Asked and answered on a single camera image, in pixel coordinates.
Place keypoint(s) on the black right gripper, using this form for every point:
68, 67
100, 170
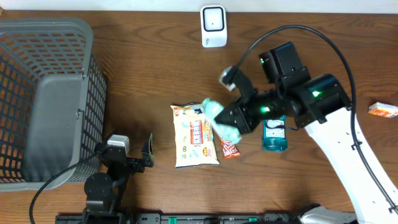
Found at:
245, 120

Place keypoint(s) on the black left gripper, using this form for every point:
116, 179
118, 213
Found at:
138, 165

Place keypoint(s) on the brown chocolate bar wrapper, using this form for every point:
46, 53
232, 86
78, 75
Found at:
230, 151

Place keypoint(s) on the white snack bag red label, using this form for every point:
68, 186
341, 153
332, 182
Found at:
193, 137

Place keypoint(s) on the blue mouthwash bottle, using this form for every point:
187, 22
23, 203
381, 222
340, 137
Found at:
274, 139

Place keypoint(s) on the small orange white box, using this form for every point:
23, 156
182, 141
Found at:
383, 110

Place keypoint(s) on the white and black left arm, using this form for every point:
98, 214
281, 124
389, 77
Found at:
105, 190

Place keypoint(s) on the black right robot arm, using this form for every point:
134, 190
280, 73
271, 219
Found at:
323, 109

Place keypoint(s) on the white barcode scanner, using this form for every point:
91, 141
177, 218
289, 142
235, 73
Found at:
214, 31

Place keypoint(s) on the grey plastic shopping basket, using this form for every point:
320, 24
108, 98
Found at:
53, 96

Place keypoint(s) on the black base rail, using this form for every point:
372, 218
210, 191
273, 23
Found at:
156, 218

